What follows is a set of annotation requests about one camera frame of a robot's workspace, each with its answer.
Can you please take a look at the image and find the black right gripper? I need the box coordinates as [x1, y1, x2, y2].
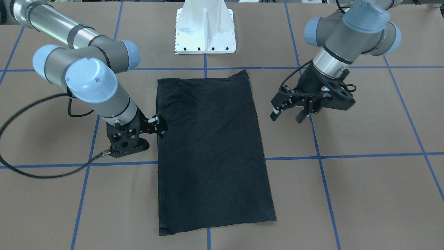
[130, 106, 168, 139]

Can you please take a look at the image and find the black graphic t-shirt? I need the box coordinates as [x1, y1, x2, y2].
[156, 70, 276, 236]

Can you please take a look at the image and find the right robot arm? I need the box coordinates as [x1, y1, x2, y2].
[1, 0, 168, 135]

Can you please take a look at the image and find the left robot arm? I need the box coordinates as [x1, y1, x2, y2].
[271, 0, 402, 123]

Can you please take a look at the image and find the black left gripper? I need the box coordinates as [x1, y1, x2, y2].
[271, 64, 356, 124]

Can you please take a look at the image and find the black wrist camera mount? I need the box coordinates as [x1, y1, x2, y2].
[106, 121, 150, 158]

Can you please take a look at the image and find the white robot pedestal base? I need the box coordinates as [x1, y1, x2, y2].
[174, 0, 237, 54]

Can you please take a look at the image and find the black braided cable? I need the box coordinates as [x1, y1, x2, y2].
[0, 92, 111, 179]
[279, 59, 356, 98]

